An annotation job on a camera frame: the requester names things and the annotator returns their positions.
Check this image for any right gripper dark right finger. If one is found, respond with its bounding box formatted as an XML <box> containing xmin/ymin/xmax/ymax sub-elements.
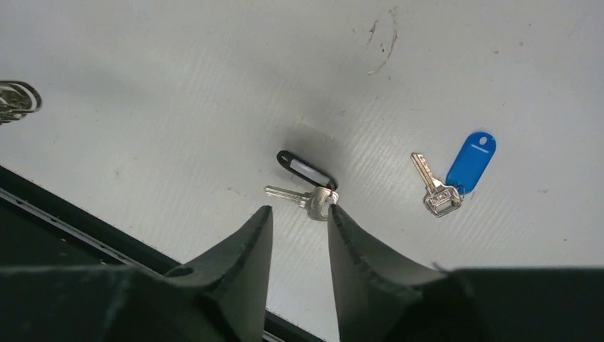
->
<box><xmin>328</xmin><ymin>205</ymin><xmax>603</xmax><ymax>341</ymax></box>

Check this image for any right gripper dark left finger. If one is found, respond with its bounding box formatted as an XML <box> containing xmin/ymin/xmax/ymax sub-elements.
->
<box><xmin>1</xmin><ymin>206</ymin><xmax>273</xmax><ymax>341</ymax></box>

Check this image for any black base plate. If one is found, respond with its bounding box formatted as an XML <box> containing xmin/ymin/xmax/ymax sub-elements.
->
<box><xmin>1</xmin><ymin>169</ymin><xmax>315</xmax><ymax>341</ymax></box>

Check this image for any silver key with blue tag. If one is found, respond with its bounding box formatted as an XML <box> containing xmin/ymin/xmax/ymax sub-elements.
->
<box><xmin>410</xmin><ymin>132</ymin><xmax>496</xmax><ymax>217</ymax></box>

